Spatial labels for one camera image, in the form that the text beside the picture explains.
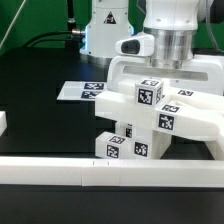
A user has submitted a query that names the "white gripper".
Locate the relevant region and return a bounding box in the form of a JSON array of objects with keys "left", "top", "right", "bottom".
[{"left": 107, "top": 31, "right": 224, "bottom": 95}]

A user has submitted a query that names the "white tagged cube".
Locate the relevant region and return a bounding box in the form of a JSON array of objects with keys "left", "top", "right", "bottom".
[{"left": 135, "top": 78, "right": 164, "bottom": 108}]

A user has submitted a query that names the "white chair back frame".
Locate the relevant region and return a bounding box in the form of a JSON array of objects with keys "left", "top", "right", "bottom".
[{"left": 95, "top": 79, "right": 224, "bottom": 144}]

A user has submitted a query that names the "black vertical pole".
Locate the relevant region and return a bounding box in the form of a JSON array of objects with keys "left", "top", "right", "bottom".
[{"left": 66, "top": 0, "right": 76, "bottom": 30}]

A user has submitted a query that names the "black cable with connector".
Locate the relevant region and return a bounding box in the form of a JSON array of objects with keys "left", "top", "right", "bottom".
[{"left": 23, "top": 28, "right": 87, "bottom": 48}]

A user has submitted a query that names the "white marker base plate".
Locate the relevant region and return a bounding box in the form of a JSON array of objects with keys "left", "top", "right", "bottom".
[{"left": 57, "top": 81, "right": 107, "bottom": 101}]

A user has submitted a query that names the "thin white cable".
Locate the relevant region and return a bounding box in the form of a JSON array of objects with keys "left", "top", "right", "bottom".
[{"left": 0, "top": 0, "right": 28, "bottom": 51}]

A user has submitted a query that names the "white U-shaped obstacle wall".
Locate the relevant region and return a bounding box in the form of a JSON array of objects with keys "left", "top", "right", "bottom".
[{"left": 0, "top": 111, "right": 224, "bottom": 187}]

